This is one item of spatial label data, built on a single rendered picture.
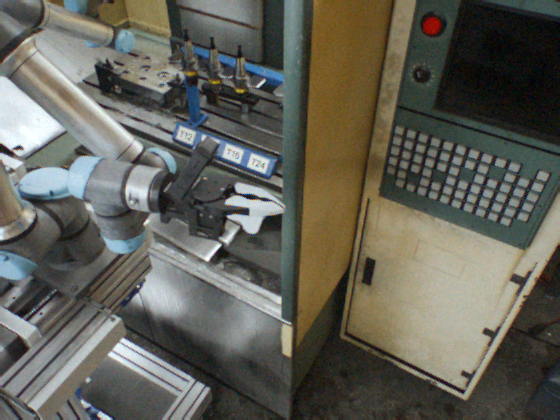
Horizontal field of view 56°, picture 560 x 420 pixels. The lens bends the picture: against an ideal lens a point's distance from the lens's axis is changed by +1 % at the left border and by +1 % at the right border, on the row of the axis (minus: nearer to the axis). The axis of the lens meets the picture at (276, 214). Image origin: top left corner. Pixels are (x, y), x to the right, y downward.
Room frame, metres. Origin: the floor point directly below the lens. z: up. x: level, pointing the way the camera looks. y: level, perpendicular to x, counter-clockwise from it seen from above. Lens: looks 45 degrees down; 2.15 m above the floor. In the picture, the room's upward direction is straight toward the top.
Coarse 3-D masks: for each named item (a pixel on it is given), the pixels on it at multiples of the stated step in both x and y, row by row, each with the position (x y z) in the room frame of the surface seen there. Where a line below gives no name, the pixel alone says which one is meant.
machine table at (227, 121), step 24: (96, 96) 1.95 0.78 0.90; (264, 96) 1.95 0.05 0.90; (120, 120) 1.77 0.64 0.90; (144, 120) 1.77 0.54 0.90; (168, 120) 1.77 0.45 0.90; (216, 120) 1.77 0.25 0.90; (240, 120) 1.77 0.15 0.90; (264, 120) 1.77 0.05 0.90; (144, 144) 1.67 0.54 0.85; (168, 144) 1.63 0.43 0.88; (240, 144) 1.61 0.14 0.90; (264, 144) 1.61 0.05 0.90; (216, 168) 1.50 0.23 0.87; (240, 168) 1.47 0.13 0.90
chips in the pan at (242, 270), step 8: (224, 264) 1.21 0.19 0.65; (232, 264) 1.21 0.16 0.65; (240, 264) 1.21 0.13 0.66; (232, 272) 1.17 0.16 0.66; (240, 272) 1.17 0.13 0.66; (248, 272) 1.17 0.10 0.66; (256, 272) 1.18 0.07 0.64; (248, 280) 1.13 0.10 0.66; (256, 280) 1.14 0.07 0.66; (264, 280) 1.14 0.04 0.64; (272, 280) 1.14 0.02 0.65; (280, 280) 1.14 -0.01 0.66; (272, 288) 1.10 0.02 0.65; (280, 288) 1.10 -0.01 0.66
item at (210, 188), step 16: (160, 176) 0.63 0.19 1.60; (208, 176) 0.64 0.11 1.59; (160, 192) 0.61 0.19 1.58; (192, 192) 0.59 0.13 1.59; (208, 192) 0.60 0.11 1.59; (224, 192) 0.60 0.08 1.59; (160, 208) 0.60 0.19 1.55; (176, 208) 0.61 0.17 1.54; (192, 208) 0.58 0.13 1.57; (192, 224) 0.58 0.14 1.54; (208, 224) 0.57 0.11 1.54; (224, 224) 0.59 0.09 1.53
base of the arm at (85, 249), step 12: (84, 228) 0.83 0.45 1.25; (96, 228) 0.88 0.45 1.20; (60, 240) 0.80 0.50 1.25; (72, 240) 0.81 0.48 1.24; (84, 240) 0.82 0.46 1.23; (96, 240) 0.84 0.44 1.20; (48, 252) 0.80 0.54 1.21; (60, 252) 0.79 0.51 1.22; (72, 252) 0.80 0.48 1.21; (84, 252) 0.80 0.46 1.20; (96, 252) 0.82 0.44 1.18; (48, 264) 0.80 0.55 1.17; (60, 264) 0.78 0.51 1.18; (72, 264) 0.78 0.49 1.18; (84, 264) 0.79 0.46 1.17
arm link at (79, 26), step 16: (0, 0) 1.38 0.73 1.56; (16, 0) 1.39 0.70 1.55; (32, 0) 1.42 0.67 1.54; (16, 16) 1.38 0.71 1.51; (32, 16) 1.40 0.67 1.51; (48, 16) 1.45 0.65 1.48; (64, 16) 1.49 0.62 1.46; (80, 16) 1.54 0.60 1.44; (64, 32) 1.49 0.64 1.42; (80, 32) 1.52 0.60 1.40; (96, 32) 1.56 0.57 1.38; (112, 32) 1.61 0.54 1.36; (128, 32) 1.64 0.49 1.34; (112, 48) 1.62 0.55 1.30; (128, 48) 1.62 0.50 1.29
